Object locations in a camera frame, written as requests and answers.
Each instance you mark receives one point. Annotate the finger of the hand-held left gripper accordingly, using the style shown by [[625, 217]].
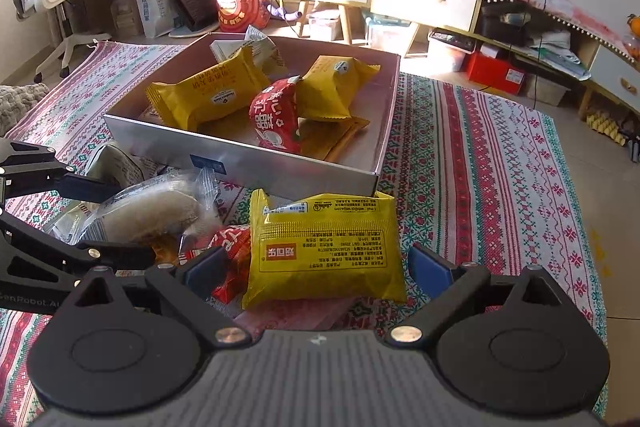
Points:
[[30, 167], [45, 242]]

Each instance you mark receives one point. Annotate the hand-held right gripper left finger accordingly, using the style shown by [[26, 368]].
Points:
[[207, 272]]

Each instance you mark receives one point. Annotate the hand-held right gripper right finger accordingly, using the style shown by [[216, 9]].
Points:
[[427, 272]]

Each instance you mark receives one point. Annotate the small red snack packet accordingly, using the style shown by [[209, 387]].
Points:
[[232, 267]]

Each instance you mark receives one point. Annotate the clear rice cake packet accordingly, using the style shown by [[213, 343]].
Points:
[[150, 212]]

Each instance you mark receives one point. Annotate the pink snack packet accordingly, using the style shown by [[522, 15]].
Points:
[[300, 314]]

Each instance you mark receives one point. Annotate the yellow packet red label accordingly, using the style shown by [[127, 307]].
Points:
[[325, 252]]

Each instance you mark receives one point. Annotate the silver cardboard box pink inside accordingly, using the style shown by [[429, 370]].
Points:
[[240, 157]]

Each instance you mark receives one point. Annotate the brown biscuit packet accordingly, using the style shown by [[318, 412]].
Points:
[[150, 114]]

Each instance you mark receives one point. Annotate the red foil packet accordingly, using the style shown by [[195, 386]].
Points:
[[272, 117]]

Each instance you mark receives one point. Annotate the large yellow snack packet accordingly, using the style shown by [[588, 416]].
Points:
[[205, 97]]

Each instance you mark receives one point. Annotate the small yellow snack packet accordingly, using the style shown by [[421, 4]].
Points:
[[330, 87]]

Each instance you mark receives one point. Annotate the white green chips packet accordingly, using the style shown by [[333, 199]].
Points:
[[260, 44]]

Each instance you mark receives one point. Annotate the grey knitted blanket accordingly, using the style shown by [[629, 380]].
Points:
[[20, 107]]

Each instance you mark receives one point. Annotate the patterned woven blanket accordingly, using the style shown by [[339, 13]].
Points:
[[475, 167]]

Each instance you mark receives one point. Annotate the white paper bag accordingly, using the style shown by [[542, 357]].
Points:
[[152, 12]]

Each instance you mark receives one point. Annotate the red cardboard box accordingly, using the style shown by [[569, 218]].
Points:
[[497, 74]]

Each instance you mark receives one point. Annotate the brown cardboard box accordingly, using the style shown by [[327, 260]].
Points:
[[547, 92]]

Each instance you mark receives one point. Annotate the clear storage box dark lid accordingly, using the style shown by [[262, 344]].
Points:
[[450, 52]]

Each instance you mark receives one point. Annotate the row of yellow pieces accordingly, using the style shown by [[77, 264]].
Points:
[[607, 127]]

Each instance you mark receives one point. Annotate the black device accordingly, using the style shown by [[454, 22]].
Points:
[[505, 27]]

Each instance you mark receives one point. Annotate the small clear storage box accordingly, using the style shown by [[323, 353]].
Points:
[[322, 26]]

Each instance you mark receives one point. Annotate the purple plastic toy piece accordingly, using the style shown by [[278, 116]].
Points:
[[285, 13]]

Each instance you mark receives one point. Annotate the long wooden media stand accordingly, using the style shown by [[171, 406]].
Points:
[[615, 72]]

